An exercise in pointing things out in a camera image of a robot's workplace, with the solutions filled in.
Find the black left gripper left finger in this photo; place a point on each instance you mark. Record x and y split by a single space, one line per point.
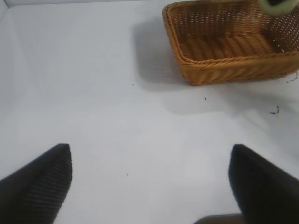
35 186

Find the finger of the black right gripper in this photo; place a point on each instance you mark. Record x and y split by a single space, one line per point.
278 2

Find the brown woven wicker basket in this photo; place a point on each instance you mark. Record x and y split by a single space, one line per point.
224 63

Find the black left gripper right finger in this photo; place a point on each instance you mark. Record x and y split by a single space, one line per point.
264 186

